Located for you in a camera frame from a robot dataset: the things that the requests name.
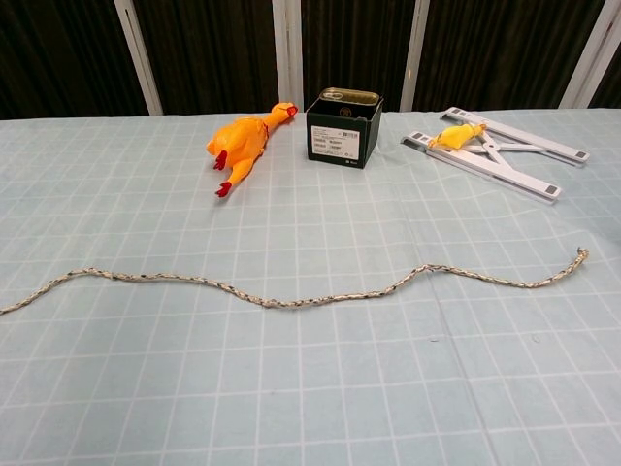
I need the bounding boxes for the white folding laptop stand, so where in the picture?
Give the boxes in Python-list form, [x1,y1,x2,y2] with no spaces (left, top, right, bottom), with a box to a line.
[400,106,592,207]

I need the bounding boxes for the light blue checked tablecloth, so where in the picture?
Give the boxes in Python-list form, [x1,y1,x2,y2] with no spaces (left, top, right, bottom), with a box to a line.
[0,109,621,466]

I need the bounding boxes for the black ribbed backdrop curtain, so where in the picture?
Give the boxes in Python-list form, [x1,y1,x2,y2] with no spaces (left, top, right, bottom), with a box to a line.
[0,0,621,120]

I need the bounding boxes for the large orange rubber chicken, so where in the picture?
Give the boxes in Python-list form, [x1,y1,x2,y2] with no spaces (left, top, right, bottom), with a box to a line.
[204,100,298,198]

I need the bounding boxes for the small yellow rubber chicken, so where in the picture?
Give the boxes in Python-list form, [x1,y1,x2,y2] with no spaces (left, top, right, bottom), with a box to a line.
[428,122,488,150]

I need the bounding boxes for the white frame post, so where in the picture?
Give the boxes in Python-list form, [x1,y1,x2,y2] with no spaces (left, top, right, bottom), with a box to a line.
[400,0,431,112]
[271,0,305,114]
[560,0,621,109]
[114,0,164,117]

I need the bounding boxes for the black cardboard box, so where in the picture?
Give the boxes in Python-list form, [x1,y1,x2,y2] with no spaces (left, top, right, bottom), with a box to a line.
[305,93,385,170]

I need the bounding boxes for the beige speckled braided rope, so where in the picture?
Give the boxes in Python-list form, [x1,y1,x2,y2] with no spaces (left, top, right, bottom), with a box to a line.
[0,246,590,316]

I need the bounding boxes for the gold metal tin can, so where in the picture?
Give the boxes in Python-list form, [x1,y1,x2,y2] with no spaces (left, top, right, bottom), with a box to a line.
[317,86,381,106]

